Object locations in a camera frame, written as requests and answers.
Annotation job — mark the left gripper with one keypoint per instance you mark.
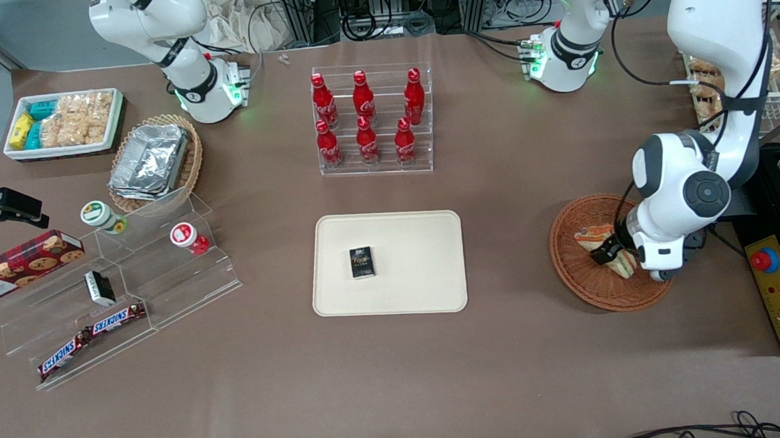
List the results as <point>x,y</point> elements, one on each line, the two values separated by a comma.
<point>619,241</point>

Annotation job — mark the packaged bread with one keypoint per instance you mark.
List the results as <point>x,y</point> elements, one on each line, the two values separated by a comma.
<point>704,82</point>
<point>778,65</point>

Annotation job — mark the aluminium frame profile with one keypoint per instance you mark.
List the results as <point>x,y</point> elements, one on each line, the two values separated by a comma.
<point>475,1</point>
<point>305,10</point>

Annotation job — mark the white cloth bag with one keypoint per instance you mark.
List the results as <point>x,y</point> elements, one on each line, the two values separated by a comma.
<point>239,20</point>

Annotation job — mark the red lid yogurt cup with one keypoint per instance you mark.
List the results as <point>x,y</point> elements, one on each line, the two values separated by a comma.
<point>186,238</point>

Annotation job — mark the red tartan cookie box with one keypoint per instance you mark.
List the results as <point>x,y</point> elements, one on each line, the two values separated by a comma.
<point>25,265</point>

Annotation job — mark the light oval wicker basket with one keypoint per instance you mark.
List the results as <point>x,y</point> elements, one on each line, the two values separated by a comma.
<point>190,163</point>

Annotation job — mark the clear rice cracker bag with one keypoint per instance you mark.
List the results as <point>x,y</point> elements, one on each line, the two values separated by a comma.
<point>58,129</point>
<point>94,114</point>

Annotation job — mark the green lid yogurt cup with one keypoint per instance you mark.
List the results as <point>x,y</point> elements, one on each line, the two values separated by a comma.
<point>101,215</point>

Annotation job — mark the triangle sandwich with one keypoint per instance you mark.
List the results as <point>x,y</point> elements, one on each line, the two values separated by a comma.
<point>588,238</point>

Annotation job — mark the Snickers chocolate bar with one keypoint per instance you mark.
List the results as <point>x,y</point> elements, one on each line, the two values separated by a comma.
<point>118,319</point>
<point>63,356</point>

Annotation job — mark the small black snack box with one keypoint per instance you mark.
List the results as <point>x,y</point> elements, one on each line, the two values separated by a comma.
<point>362,262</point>
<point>100,287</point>

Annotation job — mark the brown round wicker basket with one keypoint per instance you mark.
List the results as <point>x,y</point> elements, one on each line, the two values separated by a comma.
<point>580,276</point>

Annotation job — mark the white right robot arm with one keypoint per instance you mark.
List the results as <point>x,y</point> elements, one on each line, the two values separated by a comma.
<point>180,30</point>

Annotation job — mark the yellow snack packet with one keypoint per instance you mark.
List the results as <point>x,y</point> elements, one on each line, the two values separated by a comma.
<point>20,130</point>

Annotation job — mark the clear acrylic stepped stand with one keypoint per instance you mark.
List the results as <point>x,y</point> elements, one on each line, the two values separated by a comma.
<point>167,291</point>

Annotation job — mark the teal snack packet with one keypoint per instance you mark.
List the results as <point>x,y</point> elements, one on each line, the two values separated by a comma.
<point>34,136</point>
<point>42,108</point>

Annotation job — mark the white plastic bin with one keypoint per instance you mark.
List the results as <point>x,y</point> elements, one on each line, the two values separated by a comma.
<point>115,126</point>

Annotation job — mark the red cola bottle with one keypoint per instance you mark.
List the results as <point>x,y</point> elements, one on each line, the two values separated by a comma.
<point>367,143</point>
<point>328,147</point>
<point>322,104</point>
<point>363,100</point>
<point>414,97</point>
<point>405,143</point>

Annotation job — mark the clear acrylic bottle rack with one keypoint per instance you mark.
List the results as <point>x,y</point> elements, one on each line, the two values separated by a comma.
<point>377,159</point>

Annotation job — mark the cream plastic tray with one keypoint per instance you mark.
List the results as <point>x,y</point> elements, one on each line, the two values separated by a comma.
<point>419,271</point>

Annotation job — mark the aluminium foil tray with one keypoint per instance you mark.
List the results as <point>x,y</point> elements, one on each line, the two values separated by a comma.
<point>150,158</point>
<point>125,189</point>

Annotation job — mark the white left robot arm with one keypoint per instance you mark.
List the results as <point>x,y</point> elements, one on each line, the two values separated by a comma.
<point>714,28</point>

